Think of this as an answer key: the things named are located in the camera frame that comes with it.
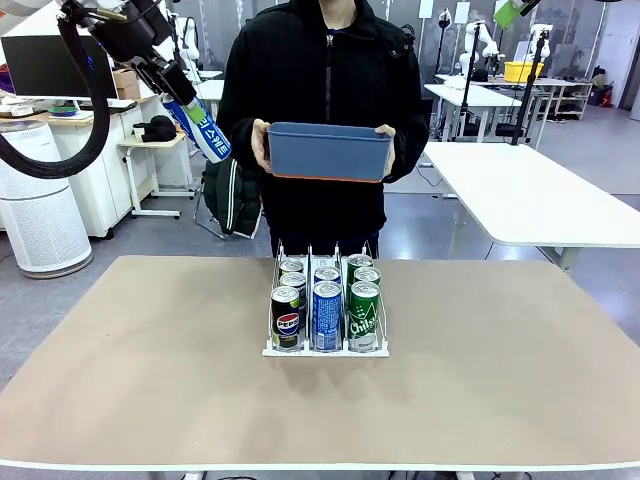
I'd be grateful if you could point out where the yellow plastic bin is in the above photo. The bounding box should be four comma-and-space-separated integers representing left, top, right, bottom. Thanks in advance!
503, 60, 532, 83

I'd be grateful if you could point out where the person in black jacket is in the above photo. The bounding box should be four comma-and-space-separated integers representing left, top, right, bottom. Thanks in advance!
215, 0, 431, 259

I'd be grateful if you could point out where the black computer monitor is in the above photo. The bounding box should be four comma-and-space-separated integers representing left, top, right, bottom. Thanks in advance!
0, 34, 120, 100

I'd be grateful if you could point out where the white cabinet with wood top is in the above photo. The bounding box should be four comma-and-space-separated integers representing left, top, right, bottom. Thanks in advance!
0, 97, 151, 239

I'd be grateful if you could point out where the white rolling side table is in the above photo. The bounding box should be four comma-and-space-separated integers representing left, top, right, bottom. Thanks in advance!
118, 128, 194, 221

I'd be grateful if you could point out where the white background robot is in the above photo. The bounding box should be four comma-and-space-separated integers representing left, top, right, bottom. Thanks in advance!
172, 14, 201, 71
457, 20, 501, 76
529, 23, 554, 64

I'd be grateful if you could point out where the black hat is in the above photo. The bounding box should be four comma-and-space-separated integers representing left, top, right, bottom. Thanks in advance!
132, 114, 178, 144

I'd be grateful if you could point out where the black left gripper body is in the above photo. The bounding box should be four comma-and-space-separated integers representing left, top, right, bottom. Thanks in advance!
112, 29, 197, 107

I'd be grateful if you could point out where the black left arm cable sleeve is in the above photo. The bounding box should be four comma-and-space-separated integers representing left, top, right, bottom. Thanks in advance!
0, 0, 111, 179

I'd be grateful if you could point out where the person's left forearm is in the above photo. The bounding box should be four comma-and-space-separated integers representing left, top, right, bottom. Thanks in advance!
392, 119, 431, 184

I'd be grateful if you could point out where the white round air purifier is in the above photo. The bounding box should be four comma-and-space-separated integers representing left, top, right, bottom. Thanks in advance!
0, 118, 95, 280

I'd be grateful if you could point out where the white wire can dispenser rack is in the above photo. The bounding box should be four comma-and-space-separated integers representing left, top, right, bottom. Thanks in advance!
261, 238, 392, 360

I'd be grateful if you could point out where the large white table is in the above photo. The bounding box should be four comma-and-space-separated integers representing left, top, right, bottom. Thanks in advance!
422, 141, 640, 274

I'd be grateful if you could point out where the person's right hand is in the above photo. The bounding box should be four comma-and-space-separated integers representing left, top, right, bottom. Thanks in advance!
249, 118, 275, 175

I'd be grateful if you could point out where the person's right forearm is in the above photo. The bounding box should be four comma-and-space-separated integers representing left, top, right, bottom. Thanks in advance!
219, 117, 259, 174

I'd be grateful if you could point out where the black tripod stand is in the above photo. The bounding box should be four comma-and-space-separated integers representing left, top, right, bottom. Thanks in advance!
509, 22, 551, 146

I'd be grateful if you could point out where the metal chair frame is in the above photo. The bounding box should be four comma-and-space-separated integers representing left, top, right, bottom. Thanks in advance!
193, 172, 226, 240

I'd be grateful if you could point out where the white background desk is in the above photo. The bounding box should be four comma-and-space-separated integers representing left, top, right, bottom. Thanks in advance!
423, 82, 524, 146
192, 78, 229, 121

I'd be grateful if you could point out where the black round light stand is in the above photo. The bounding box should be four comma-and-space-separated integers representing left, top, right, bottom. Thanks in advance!
435, 7, 454, 76

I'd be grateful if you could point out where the person's left hand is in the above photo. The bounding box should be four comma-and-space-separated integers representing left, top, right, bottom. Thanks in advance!
374, 124, 398, 180

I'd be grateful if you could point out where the blue plastic bin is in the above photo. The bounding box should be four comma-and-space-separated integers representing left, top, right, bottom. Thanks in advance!
266, 122, 394, 184

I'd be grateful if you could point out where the black keyboard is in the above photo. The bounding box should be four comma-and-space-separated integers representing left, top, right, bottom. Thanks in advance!
79, 99, 137, 112

